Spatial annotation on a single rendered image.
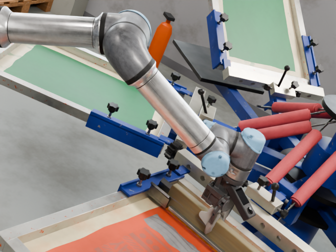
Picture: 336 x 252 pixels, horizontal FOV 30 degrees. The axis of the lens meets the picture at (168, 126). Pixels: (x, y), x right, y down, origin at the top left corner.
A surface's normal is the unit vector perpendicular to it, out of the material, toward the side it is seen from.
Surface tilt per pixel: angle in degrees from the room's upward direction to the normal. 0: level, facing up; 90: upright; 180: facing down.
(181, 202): 90
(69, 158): 0
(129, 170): 0
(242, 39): 32
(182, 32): 90
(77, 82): 0
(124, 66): 93
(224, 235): 90
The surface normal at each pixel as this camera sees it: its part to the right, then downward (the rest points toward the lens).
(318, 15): -0.41, 0.28
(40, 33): -0.09, 0.40
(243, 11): 0.47, -0.41
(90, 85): 0.36, -0.82
